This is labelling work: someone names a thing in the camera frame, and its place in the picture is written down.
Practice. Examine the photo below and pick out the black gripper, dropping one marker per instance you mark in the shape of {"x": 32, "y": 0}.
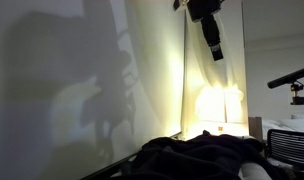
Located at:
{"x": 203, "y": 9}

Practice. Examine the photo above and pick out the black cloth with white patches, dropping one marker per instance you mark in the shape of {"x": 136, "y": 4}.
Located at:
{"x": 192, "y": 156}

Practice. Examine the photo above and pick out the lamp with wooden base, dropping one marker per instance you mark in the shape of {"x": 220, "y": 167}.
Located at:
{"x": 212, "y": 103}

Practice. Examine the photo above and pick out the white bedside table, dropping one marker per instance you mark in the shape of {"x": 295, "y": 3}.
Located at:
{"x": 205, "y": 128}

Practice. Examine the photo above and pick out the black camera bar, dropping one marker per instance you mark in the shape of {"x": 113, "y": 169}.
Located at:
{"x": 288, "y": 78}

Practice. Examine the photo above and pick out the wooden post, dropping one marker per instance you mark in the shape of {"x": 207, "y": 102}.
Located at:
{"x": 255, "y": 128}

